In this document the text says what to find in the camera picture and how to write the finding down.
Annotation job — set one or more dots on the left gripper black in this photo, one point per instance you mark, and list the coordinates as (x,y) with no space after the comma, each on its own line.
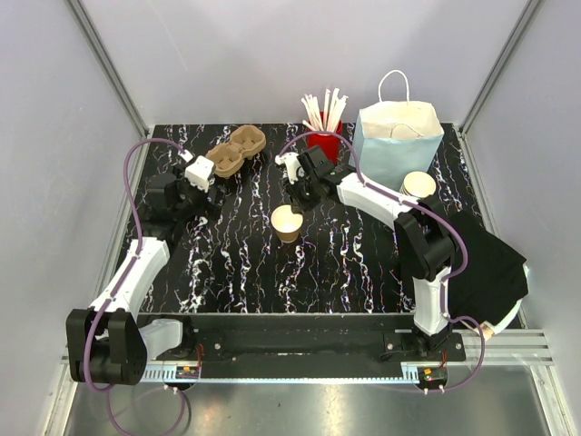
(207,209)

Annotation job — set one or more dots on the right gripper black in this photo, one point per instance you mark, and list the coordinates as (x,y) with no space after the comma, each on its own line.
(298,205)

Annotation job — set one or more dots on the single paper cup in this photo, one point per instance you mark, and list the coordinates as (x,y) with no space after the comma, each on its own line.
(286,223)

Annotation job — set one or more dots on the light blue paper bag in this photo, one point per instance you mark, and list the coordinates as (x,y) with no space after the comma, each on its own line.
(393,138)

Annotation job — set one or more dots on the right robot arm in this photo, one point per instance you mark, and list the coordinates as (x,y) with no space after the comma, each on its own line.
(425,245)

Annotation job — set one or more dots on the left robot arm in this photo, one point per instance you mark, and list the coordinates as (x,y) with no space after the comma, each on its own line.
(131,277)

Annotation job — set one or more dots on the stack of cardboard cup carriers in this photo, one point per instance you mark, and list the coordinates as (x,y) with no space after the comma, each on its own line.
(244,143)

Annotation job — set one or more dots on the red straw cup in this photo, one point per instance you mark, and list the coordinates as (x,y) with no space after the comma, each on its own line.
(329,144)

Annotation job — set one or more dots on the white wrapped straws bundle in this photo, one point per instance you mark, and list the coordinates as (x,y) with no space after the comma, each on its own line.
(325,117)

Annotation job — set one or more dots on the stack of paper cups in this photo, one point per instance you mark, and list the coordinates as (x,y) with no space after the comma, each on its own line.
(418,184)

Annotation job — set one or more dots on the black cloth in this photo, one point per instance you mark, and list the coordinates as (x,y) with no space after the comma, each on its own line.
(494,280)

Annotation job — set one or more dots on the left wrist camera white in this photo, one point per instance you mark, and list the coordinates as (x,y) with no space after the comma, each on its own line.
(199,174)

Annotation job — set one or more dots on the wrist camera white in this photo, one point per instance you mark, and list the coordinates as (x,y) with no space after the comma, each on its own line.
(291,164)
(199,174)

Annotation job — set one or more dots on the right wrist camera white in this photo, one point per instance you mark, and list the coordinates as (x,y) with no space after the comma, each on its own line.
(291,164)

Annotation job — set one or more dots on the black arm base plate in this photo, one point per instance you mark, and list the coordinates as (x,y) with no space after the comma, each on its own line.
(299,348)

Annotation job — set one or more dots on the aluminium frame post left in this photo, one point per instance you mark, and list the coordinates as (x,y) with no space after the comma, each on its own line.
(97,46)

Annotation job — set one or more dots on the aluminium frame post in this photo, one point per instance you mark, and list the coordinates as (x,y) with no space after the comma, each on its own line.
(97,46)
(514,39)

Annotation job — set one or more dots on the aluminium rail front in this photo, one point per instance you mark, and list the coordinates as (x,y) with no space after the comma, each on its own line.
(512,347)

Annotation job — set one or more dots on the aluminium frame post right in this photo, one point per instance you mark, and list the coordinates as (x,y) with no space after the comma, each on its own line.
(514,39)

